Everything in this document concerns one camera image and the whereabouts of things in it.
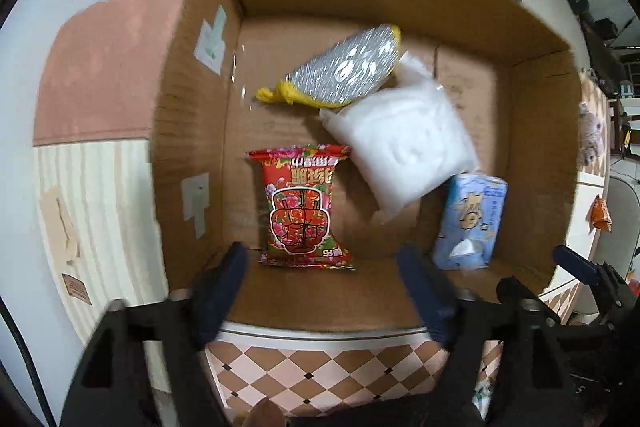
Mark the blue tissue pack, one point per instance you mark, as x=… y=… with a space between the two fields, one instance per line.
x=470 y=222

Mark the red floral snack packet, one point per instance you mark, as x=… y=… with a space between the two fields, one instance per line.
x=302 y=207

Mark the grey plush toy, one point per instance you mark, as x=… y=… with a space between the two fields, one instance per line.
x=591 y=132

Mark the white cotton filled plastic bag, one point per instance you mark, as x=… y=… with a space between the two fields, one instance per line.
x=405 y=137

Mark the pink patchwork bed sheet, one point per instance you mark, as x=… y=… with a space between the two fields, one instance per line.
x=100 y=107

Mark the silver scouring pad yellow trim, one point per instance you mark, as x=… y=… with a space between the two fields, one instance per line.
x=340 y=69

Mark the orange snack packet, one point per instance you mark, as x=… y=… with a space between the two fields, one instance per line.
x=601 y=214

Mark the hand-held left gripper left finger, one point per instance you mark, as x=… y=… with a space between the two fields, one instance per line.
x=224 y=292

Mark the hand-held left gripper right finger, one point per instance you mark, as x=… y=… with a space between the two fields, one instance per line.
x=425 y=299

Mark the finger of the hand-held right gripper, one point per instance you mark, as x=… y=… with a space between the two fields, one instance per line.
x=575 y=264

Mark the brown cardboard box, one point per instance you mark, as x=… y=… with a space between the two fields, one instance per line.
x=350 y=117

